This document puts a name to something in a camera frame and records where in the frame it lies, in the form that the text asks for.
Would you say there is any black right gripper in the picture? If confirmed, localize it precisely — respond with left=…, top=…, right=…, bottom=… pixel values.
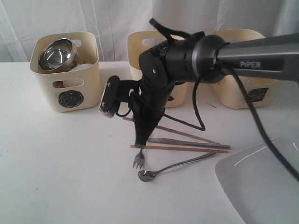
left=119, top=78, right=174, bottom=147

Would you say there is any wooden chopstick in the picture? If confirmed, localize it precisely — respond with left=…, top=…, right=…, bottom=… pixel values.
left=130, top=145, right=228, bottom=154
left=122, top=116, right=221, bottom=145

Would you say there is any small steel fork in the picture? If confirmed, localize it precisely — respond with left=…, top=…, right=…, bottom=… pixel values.
left=133, top=148, right=145, bottom=169

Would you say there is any small steel spoon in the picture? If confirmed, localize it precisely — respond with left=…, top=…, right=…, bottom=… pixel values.
left=137, top=152, right=216, bottom=182

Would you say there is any stainless steel bowl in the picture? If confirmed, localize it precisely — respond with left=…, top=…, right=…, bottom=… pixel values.
left=38, top=38, right=79, bottom=73

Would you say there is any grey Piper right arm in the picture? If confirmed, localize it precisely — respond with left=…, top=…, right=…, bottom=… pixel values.
left=129, top=34, right=299, bottom=147

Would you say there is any steel table knife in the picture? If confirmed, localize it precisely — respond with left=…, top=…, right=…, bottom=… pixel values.
left=148, top=138, right=231, bottom=149

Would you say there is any cream bin with circle mark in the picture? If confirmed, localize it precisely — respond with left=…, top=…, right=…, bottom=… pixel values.
left=30, top=32, right=102, bottom=112

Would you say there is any cream bin with triangle mark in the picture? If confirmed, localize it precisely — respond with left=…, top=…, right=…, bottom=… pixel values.
left=127, top=31, right=188, bottom=108

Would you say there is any white curtain backdrop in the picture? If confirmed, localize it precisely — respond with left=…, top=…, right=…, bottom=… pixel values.
left=0, top=0, right=299, bottom=62

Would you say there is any cream bin with square mark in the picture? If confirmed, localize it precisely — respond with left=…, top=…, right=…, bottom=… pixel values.
left=210, top=29, right=279, bottom=109

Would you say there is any white square plate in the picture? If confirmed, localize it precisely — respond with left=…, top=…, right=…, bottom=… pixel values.
left=214, top=139, right=299, bottom=224

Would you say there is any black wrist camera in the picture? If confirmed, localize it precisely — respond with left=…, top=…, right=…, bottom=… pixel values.
left=99, top=76, right=120, bottom=118

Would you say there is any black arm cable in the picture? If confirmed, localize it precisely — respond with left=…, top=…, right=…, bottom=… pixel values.
left=115, top=18, right=299, bottom=182

